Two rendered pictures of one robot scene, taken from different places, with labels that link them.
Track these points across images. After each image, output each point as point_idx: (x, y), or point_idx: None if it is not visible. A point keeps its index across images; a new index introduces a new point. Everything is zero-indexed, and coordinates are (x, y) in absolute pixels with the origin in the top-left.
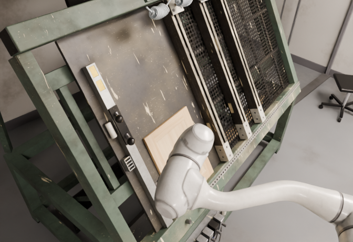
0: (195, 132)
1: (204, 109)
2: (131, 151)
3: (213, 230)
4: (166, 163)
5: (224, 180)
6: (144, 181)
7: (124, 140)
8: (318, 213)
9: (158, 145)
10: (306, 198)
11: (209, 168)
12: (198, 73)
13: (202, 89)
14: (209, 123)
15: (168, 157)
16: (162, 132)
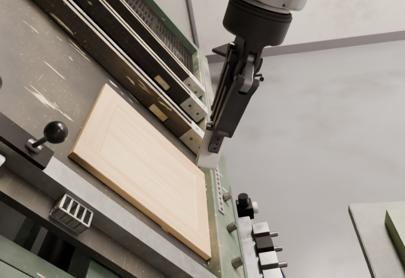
0: None
1: (134, 84)
2: (63, 180)
3: (270, 251)
4: (232, 29)
5: (224, 178)
6: (131, 233)
7: (32, 160)
8: None
9: (107, 157)
10: None
11: (196, 170)
12: (93, 25)
13: (114, 49)
14: (153, 104)
15: None
16: (97, 131)
